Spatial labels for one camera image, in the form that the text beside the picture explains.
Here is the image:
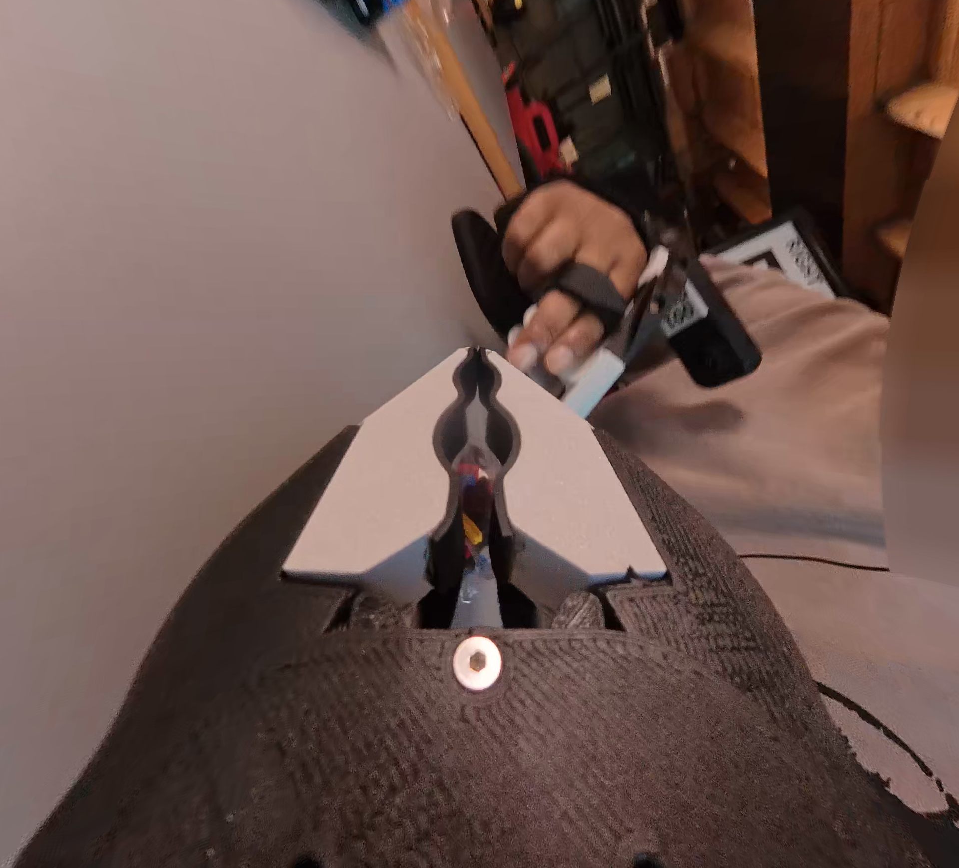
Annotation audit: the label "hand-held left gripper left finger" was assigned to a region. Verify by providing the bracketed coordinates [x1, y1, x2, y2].
[282, 346, 476, 631]

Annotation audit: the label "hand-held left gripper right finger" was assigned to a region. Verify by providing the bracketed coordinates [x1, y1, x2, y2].
[477, 347, 669, 625]

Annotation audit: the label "small clear bag lego pieces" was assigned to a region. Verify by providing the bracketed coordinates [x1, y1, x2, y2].
[450, 444, 503, 603]

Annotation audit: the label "person's right hand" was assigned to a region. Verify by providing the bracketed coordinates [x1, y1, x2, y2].
[500, 180, 651, 376]

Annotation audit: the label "framed printed tag board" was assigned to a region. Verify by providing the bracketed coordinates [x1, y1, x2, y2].
[704, 209, 845, 300]

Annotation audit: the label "red plastic case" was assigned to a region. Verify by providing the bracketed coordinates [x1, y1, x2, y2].
[503, 62, 564, 177]

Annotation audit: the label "wooden shelf unit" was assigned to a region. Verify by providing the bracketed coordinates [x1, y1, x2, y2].
[644, 0, 959, 301]

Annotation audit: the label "thin black cable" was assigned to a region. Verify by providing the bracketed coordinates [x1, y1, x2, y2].
[738, 551, 893, 574]

